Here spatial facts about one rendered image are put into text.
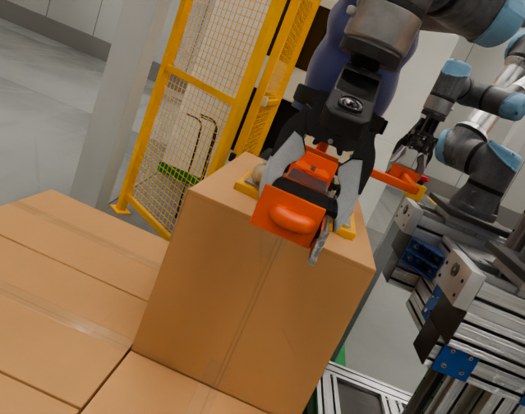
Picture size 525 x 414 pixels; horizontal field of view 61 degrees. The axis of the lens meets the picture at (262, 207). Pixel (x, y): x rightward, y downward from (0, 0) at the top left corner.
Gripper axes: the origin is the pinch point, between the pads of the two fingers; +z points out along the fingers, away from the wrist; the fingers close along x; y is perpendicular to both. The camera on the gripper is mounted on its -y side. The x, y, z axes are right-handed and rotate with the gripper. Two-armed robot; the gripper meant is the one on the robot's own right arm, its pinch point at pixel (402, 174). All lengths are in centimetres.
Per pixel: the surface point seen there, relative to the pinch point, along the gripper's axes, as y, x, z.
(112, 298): 44, -59, 54
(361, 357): -84, 41, 106
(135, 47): -73, -127, 1
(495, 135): -923, 313, -79
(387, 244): -64, 20, 38
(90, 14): -835, -603, 21
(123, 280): 34, -61, 54
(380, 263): -64, 22, 47
